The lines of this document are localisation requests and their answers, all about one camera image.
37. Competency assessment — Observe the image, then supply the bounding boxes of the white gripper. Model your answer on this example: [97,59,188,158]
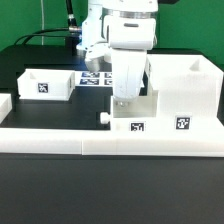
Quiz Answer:
[111,49,147,103]

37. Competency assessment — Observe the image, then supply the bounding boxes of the white front drawer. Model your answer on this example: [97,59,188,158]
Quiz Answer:
[100,94,158,132]

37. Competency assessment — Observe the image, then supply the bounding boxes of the white drawer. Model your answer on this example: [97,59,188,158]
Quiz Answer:
[17,69,75,101]
[100,94,158,132]

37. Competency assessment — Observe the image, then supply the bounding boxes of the white drawer cabinet box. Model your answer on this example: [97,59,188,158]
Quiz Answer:
[145,54,223,130]

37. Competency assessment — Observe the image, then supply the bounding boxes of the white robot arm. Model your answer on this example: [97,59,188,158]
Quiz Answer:
[80,0,159,104]

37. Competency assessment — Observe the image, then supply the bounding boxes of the fiducial marker sheet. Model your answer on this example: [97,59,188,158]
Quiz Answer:
[75,71,112,87]

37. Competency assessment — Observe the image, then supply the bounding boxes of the white L-shaped border fence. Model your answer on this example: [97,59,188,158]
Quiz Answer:
[0,93,224,157]

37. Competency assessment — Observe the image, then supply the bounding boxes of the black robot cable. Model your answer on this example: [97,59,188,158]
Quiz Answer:
[13,0,83,46]

